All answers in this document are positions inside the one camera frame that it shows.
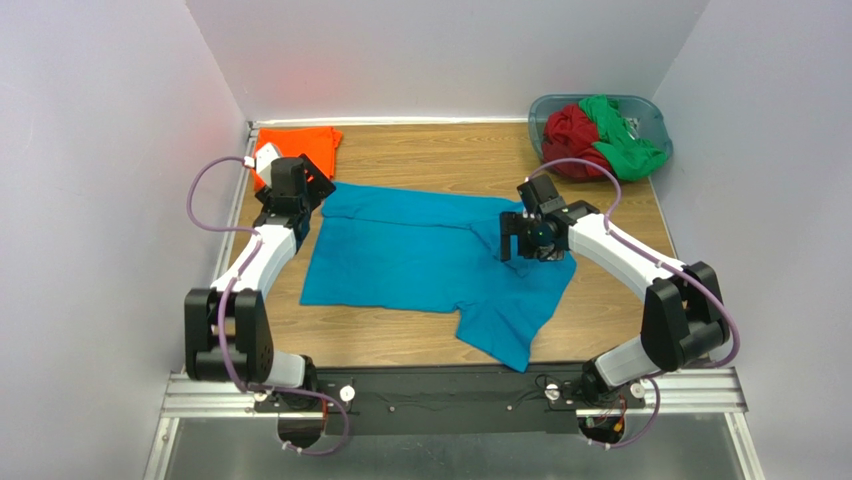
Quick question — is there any green t shirt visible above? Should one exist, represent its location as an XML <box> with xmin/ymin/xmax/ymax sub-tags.
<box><xmin>578</xmin><ymin>95</ymin><xmax>670</xmax><ymax>181</ymax></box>

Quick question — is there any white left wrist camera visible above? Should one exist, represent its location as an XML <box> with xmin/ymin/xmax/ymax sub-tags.
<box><xmin>243</xmin><ymin>142</ymin><xmax>281</xmax><ymax>192</ymax></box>

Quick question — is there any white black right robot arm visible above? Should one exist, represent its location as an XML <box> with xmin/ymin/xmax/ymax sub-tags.
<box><xmin>500</xmin><ymin>176</ymin><xmax>739</xmax><ymax>403</ymax></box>

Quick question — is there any aluminium front frame rail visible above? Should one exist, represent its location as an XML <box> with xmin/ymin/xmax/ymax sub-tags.
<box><xmin>160</xmin><ymin>368</ymin><xmax>748</xmax><ymax>419</ymax></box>

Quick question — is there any folded orange t shirt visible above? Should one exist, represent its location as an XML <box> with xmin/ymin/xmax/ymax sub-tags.
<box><xmin>255</xmin><ymin>126</ymin><xmax>343</xmax><ymax>179</ymax></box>

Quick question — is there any blue t shirt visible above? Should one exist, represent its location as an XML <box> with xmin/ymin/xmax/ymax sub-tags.
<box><xmin>300</xmin><ymin>182</ymin><xmax>577</xmax><ymax>372</ymax></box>

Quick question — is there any aluminium left side rail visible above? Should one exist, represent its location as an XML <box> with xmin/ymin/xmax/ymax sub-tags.
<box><xmin>185</xmin><ymin>121</ymin><xmax>258</xmax><ymax>282</ymax></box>

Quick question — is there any dark red t shirt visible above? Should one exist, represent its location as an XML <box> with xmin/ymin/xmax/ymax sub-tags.
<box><xmin>541</xmin><ymin>104</ymin><xmax>614</xmax><ymax>174</ymax></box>

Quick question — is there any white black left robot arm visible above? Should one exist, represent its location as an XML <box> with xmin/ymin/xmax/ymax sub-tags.
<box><xmin>184</xmin><ymin>145</ymin><xmax>336</xmax><ymax>410</ymax></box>

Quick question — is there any translucent teal plastic bin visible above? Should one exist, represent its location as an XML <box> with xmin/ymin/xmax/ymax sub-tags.
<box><xmin>528</xmin><ymin>94</ymin><xmax>673</xmax><ymax>182</ymax></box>

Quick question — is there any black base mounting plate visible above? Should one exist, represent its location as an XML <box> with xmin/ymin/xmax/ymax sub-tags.
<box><xmin>186</xmin><ymin>357</ymin><xmax>714</xmax><ymax>437</ymax></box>

